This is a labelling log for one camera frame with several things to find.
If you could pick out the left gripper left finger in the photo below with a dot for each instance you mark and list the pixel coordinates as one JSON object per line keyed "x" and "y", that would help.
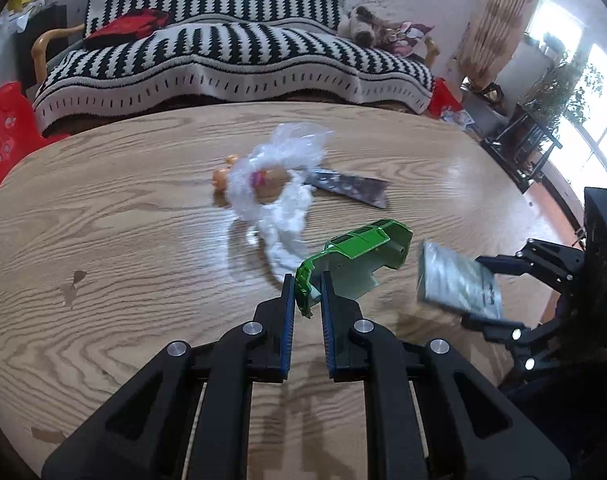
{"x": 185, "y": 414}

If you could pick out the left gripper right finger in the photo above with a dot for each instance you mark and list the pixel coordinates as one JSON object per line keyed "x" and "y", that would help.
{"x": 429, "y": 413}

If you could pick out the silver foil packet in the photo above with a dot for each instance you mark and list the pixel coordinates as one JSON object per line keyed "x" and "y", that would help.
{"x": 456, "y": 283}

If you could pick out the green plastic toy car shell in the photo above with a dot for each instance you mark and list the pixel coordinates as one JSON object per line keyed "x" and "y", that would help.
{"x": 352, "y": 260}

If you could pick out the black side table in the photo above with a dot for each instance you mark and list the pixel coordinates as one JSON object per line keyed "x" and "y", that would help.
{"x": 522, "y": 148}

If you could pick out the potted green plant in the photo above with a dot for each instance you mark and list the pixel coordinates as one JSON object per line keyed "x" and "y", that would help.
{"x": 564, "y": 92}

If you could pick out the wooden oval table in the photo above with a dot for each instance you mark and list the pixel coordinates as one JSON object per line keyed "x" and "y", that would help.
{"x": 112, "y": 245}

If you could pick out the dark foil wrapper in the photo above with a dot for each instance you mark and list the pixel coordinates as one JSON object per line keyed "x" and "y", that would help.
{"x": 366, "y": 190}

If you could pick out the crumpled clear plastic bag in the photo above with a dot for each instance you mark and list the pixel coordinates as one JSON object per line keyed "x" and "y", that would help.
{"x": 268, "y": 190}

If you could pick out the orange toy figure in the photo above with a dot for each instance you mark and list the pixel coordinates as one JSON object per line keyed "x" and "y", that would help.
{"x": 220, "y": 176}

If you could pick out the patterned curtain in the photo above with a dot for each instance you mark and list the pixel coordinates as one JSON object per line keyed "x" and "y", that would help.
{"x": 491, "y": 38}

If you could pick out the red plastic stool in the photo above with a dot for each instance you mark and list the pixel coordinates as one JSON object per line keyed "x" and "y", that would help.
{"x": 19, "y": 136}

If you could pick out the plush toy on sofa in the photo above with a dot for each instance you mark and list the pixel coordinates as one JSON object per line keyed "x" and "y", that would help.
{"x": 369, "y": 24}

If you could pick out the black white striped sofa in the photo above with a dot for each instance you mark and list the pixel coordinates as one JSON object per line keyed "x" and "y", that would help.
{"x": 228, "y": 50}

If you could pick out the red cushion on sofa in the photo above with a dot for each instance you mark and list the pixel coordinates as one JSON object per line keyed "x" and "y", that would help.
{"x": 131, "y": 26}

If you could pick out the red bag by wall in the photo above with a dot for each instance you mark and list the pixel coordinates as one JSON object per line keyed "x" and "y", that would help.
{"x": 443, "y": 99}

